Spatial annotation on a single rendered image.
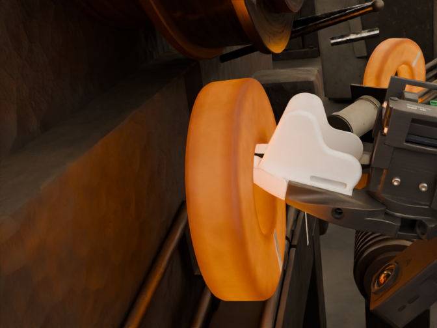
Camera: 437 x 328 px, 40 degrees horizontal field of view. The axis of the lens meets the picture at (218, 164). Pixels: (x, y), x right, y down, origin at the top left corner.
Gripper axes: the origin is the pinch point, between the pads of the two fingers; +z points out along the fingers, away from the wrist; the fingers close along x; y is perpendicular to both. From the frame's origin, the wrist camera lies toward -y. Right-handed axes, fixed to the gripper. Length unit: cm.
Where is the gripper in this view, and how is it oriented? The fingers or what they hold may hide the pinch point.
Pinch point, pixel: (240, 164)
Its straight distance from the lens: 41.4
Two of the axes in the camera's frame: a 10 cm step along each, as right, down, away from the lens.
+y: 1.2, -8.9, -4.4
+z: -9.6, -2.1, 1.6
